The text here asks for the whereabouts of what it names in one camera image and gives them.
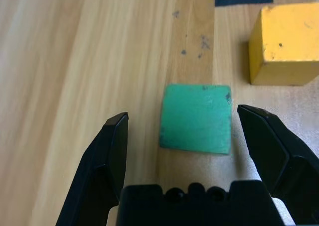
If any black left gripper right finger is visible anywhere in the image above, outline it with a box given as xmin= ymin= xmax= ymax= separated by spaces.
xmin=237 ymin=104 xmax=319 ymax=226

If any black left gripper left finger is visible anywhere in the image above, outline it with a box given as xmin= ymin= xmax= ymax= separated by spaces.
xmin=55 ymin=112 xmax=129 ymax=226

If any green wooden block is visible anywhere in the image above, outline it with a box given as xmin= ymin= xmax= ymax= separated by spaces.
xmin=159 ymin=83 xmax=232 ymax=156

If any yellow wooden block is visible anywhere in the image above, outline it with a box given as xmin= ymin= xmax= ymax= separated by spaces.
xmin=248 ymin=2 xmax=319 ymax=87

